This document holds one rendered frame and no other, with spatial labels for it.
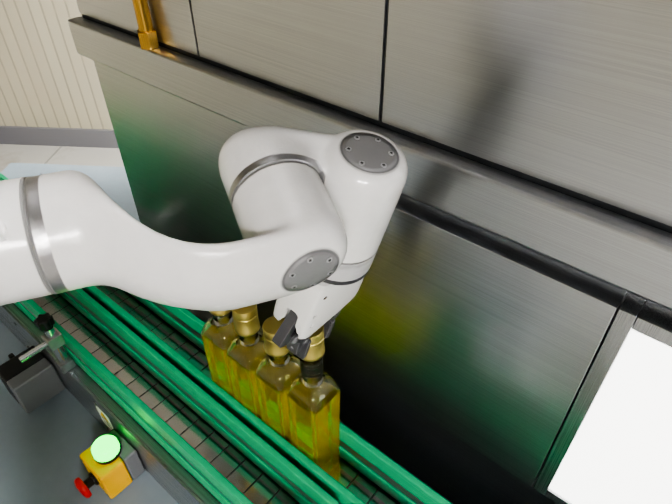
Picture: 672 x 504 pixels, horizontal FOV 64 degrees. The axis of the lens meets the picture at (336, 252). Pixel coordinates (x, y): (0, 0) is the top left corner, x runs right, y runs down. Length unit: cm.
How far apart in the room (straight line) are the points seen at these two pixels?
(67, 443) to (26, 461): 7
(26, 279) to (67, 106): 336
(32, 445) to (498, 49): 105
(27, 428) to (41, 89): 278
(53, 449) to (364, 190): 90
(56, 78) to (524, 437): 334
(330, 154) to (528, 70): 19
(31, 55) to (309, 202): 337
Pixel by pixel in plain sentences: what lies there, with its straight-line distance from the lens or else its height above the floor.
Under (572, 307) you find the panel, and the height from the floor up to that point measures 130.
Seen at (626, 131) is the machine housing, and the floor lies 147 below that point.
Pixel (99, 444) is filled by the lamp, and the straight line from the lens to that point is 104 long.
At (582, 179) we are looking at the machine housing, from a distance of 54.
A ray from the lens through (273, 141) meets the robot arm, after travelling 43.
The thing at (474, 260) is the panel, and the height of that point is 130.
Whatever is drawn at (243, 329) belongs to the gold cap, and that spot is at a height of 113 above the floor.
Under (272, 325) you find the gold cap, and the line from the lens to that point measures 70.
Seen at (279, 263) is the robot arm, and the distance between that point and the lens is 37.
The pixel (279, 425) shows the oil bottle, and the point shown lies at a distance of 83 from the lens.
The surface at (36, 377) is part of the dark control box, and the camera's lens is 121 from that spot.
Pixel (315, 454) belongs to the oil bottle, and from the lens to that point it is 82.
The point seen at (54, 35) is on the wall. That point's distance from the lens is 358.
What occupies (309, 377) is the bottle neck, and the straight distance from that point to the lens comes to 71.
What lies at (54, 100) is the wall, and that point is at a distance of 377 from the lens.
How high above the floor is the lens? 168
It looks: 40 degrees down
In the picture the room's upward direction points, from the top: straight up
